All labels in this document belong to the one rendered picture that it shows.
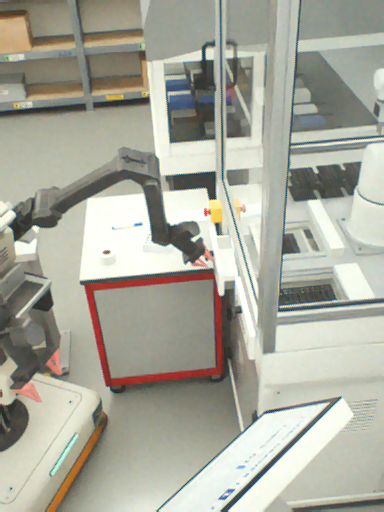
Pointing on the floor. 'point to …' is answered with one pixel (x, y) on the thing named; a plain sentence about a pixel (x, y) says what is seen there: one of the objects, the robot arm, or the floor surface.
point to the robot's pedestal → (27, 254)
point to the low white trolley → (150, 296)
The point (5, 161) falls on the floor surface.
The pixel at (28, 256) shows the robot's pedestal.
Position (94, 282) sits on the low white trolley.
